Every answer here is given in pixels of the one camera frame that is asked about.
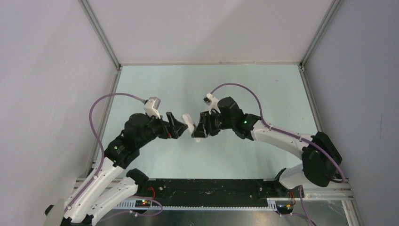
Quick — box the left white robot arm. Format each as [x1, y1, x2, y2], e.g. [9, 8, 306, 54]
[44, 112, 195, 226]

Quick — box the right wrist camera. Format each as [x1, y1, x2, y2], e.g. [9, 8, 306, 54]
[203, 93, 220, 114]

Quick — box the right controller board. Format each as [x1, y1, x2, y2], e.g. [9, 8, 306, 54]
[276, 204, 294, 215]

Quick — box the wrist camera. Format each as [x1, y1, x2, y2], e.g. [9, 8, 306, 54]
[203, 93, 220, 114]
[144, 97, 162, 120]

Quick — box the white remote control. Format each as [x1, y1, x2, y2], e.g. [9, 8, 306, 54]
[182, 113, 201, 143]

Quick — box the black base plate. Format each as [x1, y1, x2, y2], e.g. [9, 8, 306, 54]
[137, 178, 291, 198]

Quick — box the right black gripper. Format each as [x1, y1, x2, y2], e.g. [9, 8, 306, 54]
[192, 110, 234, 138]

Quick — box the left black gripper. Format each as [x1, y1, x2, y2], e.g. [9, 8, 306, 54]
[136, 111, 187, 147]

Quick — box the grey slotted cable duct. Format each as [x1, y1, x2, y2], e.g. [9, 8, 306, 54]
[115, 199, 278, 211]

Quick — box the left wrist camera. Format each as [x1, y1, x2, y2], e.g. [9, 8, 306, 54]
[144, 97, 162, 120]

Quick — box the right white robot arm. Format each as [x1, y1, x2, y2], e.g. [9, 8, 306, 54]
[182, 95, 342, 197]

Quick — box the controller board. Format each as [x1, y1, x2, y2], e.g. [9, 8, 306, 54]
[276, 204, 294, 215]
[135, 200, 152, 208]

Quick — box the left controller board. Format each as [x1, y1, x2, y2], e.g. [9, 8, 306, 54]
[135, 200, 152, 208]

